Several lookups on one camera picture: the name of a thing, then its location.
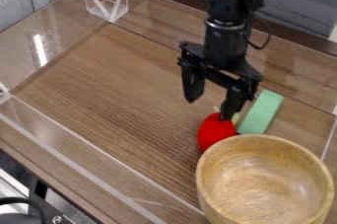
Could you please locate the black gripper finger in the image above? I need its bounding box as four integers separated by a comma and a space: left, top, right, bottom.
220, 87, 248, 120
182, 66, 206, 103

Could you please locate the black cable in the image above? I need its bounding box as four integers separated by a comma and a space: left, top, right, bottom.
0, 195, 44, 224

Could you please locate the red plush strawberry toy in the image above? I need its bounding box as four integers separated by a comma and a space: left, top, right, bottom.
198, 107, 239, 152

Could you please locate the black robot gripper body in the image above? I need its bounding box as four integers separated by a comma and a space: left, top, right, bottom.
178, 19, 266, 100

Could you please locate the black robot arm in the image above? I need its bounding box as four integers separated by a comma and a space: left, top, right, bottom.
178, 0, 264, 120

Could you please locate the black metal table frame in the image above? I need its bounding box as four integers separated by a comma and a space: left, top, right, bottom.
0, 175, 78, 224

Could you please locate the clear acrylic corner bracket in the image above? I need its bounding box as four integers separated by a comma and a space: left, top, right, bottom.
84, 0, 130, 23

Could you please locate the clear acrylic table barrier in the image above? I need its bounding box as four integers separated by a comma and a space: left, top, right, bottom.
0, 0, 337, 224

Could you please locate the wooden bowl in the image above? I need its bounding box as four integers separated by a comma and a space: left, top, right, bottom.
196, 134, 335, 224

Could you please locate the green rectangular block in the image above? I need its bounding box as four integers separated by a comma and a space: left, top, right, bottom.
238, 90, 284, 134

